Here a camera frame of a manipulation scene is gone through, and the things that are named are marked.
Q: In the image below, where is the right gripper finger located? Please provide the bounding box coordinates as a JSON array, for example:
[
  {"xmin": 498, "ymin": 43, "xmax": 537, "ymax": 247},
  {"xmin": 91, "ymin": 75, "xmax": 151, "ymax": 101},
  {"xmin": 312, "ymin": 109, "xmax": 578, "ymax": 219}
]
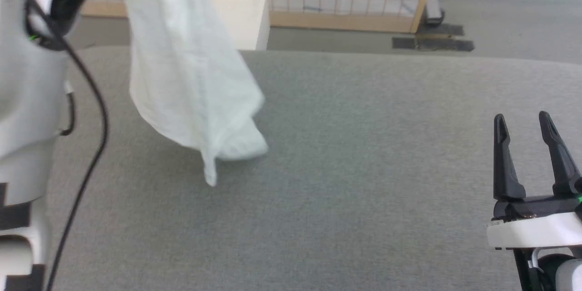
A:
[
  {"xmin": 539, "ymin": 111, "xmax": 582, "ymax": 196},
  {"xmin": 493, "ymin": 114, "xmax": 527, "ymax": 201}
]

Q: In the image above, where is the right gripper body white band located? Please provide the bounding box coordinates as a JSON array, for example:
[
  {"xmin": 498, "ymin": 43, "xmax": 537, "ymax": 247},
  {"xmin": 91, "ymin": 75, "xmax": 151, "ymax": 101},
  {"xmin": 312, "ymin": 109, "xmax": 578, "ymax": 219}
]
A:
[{"xmin": 487, "ymin": 190, "xmax": 582, "ymax": 251}]

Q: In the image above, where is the white garment with black trim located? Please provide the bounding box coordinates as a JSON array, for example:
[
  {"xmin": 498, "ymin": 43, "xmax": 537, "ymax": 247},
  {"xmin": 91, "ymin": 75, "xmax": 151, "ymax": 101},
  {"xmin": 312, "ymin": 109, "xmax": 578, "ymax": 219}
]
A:
[{"xmin": 122, "ymin": 0, "xmax": 270, "ymax": 188}]

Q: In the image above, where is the grey fabric sofa surface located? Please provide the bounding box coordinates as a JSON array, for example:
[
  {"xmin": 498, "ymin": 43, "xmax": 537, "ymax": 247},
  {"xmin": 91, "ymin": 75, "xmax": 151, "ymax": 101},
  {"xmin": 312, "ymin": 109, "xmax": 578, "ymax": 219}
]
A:
[{"xmin": 43, "ymin": 45, "xmax": 582, "ymax": 291}]

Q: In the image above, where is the grey metal partition foot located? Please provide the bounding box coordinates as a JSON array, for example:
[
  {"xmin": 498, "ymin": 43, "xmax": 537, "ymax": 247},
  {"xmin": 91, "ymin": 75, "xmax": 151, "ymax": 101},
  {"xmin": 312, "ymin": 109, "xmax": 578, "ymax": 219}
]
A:
[{"xmin": 425, "ymin": 0, "xmax": 448, "ymax": 28}]

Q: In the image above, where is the white box pedestal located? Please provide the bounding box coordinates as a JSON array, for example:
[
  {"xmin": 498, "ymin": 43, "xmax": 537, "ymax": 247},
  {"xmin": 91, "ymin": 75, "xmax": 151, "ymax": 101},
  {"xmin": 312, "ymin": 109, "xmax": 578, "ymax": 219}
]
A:
[{"xmin": 207, "ymin": 0, "xmax": 271, "ymax": 51}]

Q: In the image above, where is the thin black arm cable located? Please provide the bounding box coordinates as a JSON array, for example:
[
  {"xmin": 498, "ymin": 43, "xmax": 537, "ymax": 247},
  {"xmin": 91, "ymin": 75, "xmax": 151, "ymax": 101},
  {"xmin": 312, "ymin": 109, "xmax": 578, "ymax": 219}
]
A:
[
  {"xmin": 59, "ymin": 93, "xmax": 76, "ymax": 136},
  {"xmin": 25, "ymin": 0, "xmax": 110, "ymax": 291}
]

